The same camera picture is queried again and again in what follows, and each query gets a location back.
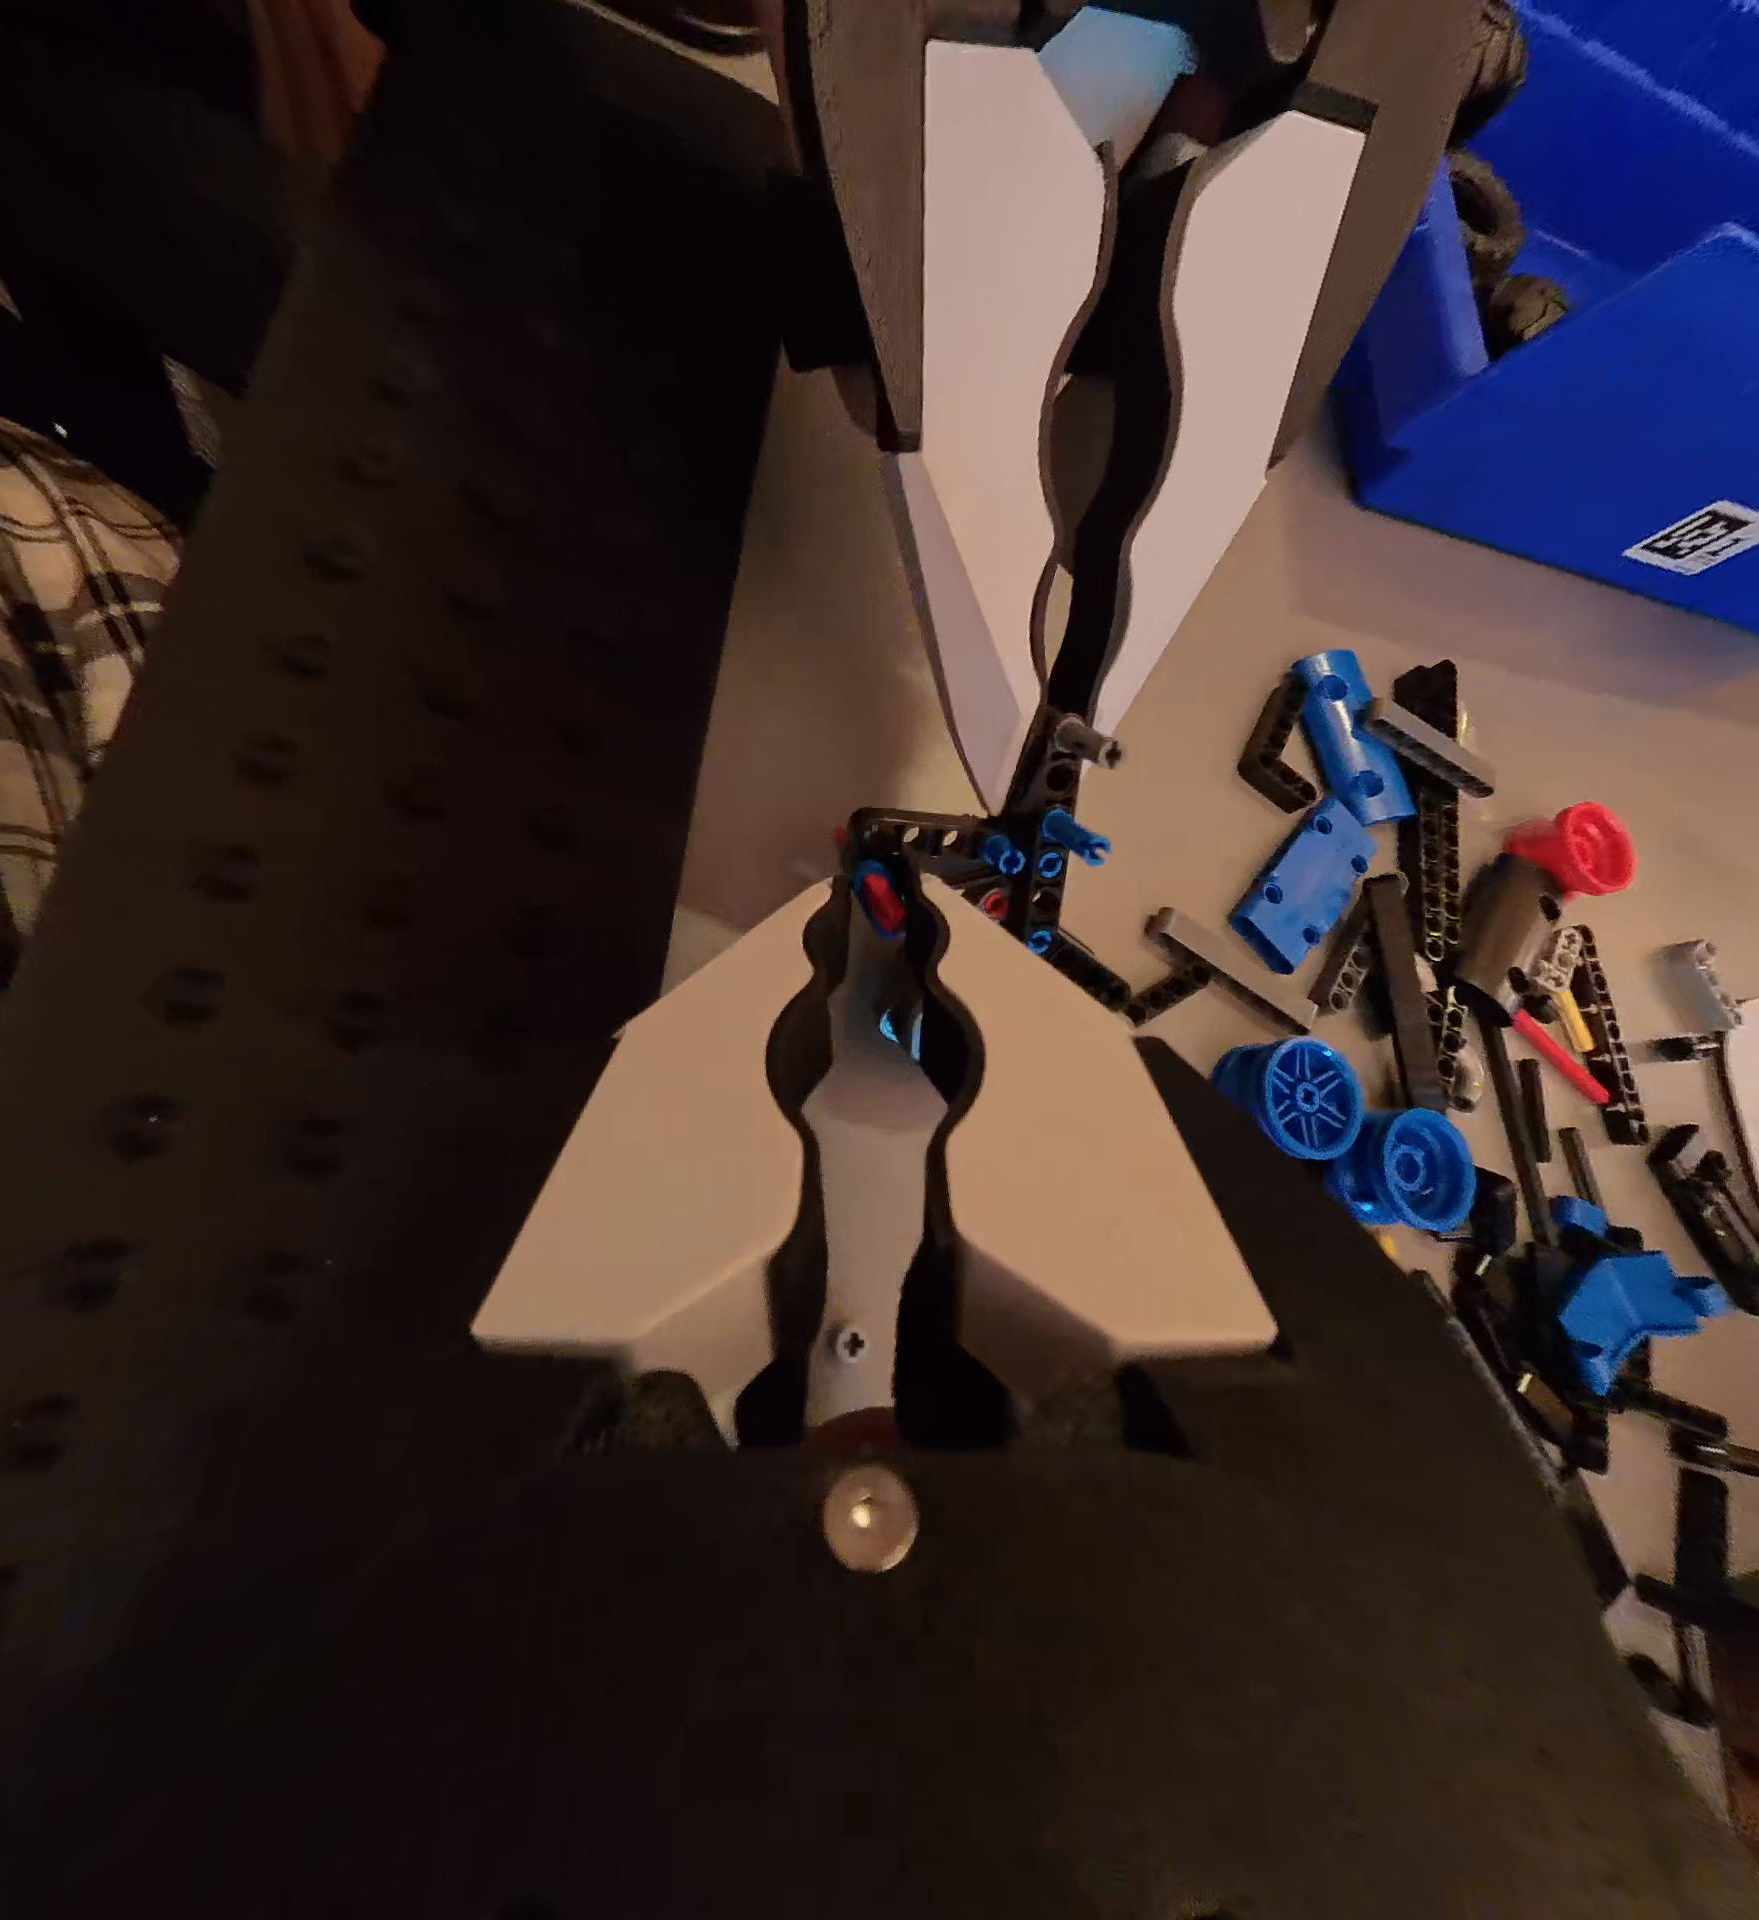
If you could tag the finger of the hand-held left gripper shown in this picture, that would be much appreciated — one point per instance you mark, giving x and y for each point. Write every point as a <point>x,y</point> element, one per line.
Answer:
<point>984,300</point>
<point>1254,300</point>

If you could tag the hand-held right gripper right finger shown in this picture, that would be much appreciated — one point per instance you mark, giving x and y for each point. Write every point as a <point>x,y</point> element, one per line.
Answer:
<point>1103,1184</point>

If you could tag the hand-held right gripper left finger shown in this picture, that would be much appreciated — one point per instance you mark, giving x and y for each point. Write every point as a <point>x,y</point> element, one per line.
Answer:
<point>653,1184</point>

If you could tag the grey motor brick assembly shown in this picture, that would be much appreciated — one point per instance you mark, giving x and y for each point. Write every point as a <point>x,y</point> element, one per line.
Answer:
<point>1044,839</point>

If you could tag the blue toy wheel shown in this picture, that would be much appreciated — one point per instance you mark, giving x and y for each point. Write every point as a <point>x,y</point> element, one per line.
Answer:
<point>1412,1170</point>
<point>1291,1104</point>

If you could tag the pile of black building pieces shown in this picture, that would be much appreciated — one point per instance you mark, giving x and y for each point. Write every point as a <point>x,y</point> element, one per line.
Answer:
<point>1404,991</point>

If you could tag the blue flat panel piece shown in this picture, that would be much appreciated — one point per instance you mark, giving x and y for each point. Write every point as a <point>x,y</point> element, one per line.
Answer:
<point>1307,885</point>

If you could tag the blue plastic bin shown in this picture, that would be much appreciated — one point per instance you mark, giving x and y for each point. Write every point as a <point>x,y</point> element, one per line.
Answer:
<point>1645,376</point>

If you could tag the blue curved panel piece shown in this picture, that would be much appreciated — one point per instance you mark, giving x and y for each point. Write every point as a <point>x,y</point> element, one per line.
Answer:
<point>1351,735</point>

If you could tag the long black holed beam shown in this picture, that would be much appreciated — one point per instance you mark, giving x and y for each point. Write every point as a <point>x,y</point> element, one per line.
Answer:
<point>1431,855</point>
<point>1609,1034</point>

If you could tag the red axle rod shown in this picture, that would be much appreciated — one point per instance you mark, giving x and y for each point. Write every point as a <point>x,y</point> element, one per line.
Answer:
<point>1562,1058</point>

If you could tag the yellow axle rod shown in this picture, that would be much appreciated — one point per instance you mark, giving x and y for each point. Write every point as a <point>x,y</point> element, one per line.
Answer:
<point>1571,1016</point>

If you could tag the light grey connector piece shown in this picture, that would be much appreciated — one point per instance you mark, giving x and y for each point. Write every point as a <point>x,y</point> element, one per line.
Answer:
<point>1559,960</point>

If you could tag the blue angled panel piece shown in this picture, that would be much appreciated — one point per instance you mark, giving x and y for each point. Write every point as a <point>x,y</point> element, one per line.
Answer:
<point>1629,1297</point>

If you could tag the red toy wheel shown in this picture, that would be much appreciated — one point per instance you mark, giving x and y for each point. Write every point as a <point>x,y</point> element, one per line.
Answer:
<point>1576,851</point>

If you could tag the light grey short beam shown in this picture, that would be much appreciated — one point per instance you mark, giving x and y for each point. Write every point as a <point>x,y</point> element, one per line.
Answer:
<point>1704,987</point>

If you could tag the black rectangular frame piece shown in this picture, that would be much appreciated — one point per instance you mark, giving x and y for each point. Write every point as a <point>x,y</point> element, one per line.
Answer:
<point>1718,1215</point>

